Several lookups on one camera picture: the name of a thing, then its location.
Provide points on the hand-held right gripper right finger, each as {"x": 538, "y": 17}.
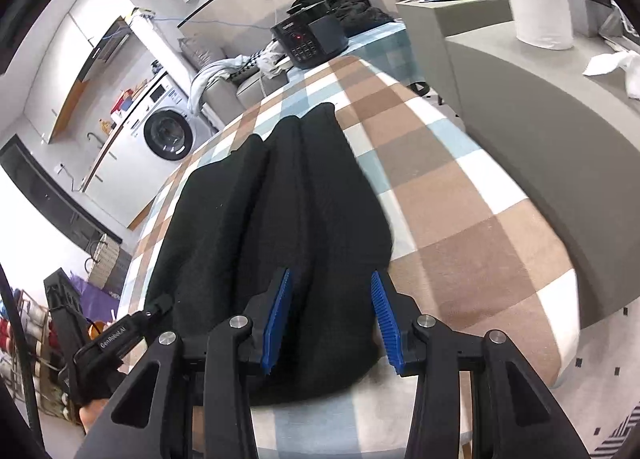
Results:
{"x": 387, "y": 324}

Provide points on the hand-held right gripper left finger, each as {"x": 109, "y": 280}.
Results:
{"x": 275, "y": 324}

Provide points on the black knit garment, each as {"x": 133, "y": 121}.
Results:
{"x": 300, "y": 199}

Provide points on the light clothes on sofa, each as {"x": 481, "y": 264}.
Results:
{"x": 215, "y": 74}

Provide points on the pile of black clothes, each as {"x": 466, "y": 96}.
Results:
{"x": 360, "y": 16}

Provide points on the person's left hand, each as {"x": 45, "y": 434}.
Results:
{"x": 92, "y": 414}

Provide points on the purple bag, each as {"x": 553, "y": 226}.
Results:
{"x": 95, "y": 299}

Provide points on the shoe rack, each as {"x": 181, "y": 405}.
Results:
{"x": 30, "y": 349}

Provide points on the wicker basket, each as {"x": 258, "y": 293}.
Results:
{"x": 105, "y": 261}

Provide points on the brown blue checked blanket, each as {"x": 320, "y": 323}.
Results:
{"x": 450, "y": 219}

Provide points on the black cabinet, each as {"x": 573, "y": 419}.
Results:
{"x": 45, "y": 194}

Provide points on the white washing machine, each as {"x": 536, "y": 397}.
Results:
{"x": 167, "y": 134}

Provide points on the grey sofa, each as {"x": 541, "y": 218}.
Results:
{"x": 250, "y": 89}

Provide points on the large grey ottoman table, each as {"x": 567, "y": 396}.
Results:
{"x": 550, "y": 139}

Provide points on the red box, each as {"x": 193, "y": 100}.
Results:
{"x": 122, "y": 103}

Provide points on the grey cube ottoman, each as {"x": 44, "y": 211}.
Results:
{"x": 425, "y": 54}

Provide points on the teal checked tablecloth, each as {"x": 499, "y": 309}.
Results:
{"x": 390, "y": 49}

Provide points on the black electronic device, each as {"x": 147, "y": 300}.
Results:
{"x": 305, "y": 44}

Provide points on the black range hood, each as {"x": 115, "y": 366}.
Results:
{"x": 107, "y": 46}

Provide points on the crumpled white tissue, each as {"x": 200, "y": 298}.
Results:
{"x": 607, "y": 66}

